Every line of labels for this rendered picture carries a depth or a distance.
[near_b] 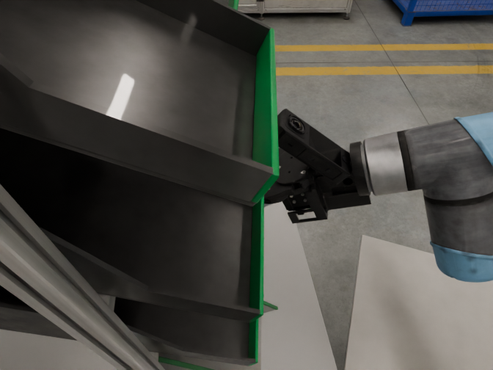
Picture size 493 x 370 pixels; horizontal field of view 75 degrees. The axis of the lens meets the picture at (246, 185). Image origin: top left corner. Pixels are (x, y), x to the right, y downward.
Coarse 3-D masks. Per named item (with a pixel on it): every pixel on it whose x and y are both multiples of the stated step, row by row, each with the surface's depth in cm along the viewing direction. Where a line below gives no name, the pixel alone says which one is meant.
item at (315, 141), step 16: (288, 112) 39; (288, 128) 37; (304, 128) 39; (288, 144) 38; (304, 144) 38; (320, 144) 40; (336, 144) 42; (304, 160) 39; (320, 160) 39; (336, 160) 40; (336, 176) 40
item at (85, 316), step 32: (0, 192) 12; (0, 224) 12; (32, 224) 14; (0, 256) 13; (32, 256) 14; (64, 256) 17; (32, 288) 16; (64, 288) 16; (64, 320) 19; (96, 320) 20; (96, 352) 24; (128, 352) 25
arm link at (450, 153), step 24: (456, 120) 36; (480, 120) 35; (408, 144) 37; (432, 144) 36; (456, 144) 35; (480, 144) 34; (408, 168) 37; (432, 168) 36; (456, 168) 35; (480, 168) 34; (432, 192) 38; (456, 192) 36; (480, 192) 35
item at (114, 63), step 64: (0, 0) 15; (64, 0) 17; (128, 0) 20; (192, 0) 20; (0, 64) 10; (64, 64) 14; (128, 64) 16; (192, 64) 19; (256, 64) 21; (64, 128) 11; (128, 128) 11; (192, 128) 15; (256, 128) 17; (256, 192) 14
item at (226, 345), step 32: (0, 288) 31; (0, 320) 29; (32, 320) 29; (128, 320) 36; (160, 320) 37; (192, 320) 39; (224, 320) 41; (256, 320) 40; (160, 352) 36; (192, 352) 35; (224, 352) 38; (256, 352) 38
